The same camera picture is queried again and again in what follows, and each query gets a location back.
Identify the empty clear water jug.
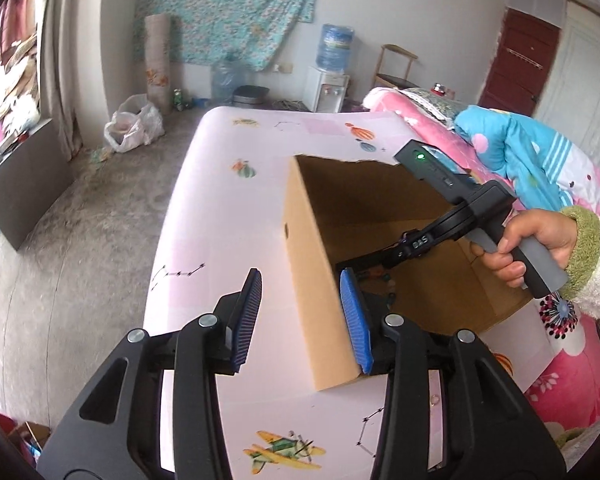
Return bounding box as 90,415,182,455
211,53,248,105

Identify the grey curtain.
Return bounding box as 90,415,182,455
38,0,107,159

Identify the dark red door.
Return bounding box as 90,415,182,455
478,9,560,116

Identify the blue water jug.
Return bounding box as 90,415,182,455
315,24,354,74

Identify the small brown open box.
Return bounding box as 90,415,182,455
7,422,52,467

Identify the person's right hand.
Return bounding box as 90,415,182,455
469,208,579,290

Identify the brown cardboard box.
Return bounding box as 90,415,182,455
283,155,532,391

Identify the floral teal wall cloth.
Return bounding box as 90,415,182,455
133,0,316,72

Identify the white water dispenser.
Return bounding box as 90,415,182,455
302,66,350,113

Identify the blue cartoon blanket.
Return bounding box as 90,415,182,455
454,105,600,216

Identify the white plastic bag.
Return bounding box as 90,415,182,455
104,94,164,153

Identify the green fluffy sleeve forearm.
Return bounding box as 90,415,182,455
560,206,600,323

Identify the pink floral quilt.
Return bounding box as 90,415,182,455
363,88,600,445

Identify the wooden chair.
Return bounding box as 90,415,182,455
373,44,418,90

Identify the rolled floral mat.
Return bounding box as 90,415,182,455
145,13,172,115

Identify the dark grey cabinet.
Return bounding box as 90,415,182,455
0,118,73,249

